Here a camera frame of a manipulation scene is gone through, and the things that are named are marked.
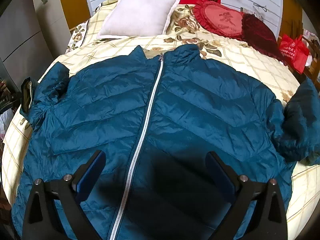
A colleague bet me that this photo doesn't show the teal quilted down jacket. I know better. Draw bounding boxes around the teal quilted down jacket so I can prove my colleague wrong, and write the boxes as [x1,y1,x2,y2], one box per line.
[11,44,319,239]

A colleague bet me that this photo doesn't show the red shopping bag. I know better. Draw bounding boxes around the red shopping bag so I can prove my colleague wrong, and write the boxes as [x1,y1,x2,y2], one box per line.
[279,34,309,74]

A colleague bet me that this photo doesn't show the cream floral plaid bedspread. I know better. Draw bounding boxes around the cream floral plaid bedspread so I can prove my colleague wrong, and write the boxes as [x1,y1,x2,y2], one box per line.
[1,0,320,240]

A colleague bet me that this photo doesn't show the dark red velvet cushion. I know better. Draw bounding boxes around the dark red velvet cushion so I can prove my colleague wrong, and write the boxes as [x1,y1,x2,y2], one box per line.
[242,14,284,61]

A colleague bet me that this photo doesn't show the grey refrigerator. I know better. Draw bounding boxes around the grey refrigerator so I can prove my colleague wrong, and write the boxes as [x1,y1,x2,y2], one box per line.
[1,0,71,91]

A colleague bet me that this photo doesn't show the red heart-shaped cushion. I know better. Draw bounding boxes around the red heart-shaped cushion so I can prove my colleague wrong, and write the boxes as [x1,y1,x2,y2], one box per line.
[193,1,244,40]

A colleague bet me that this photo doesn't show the white square pillow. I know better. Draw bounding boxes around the white square pillow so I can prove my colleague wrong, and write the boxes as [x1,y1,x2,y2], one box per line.
[99,0,180,36]

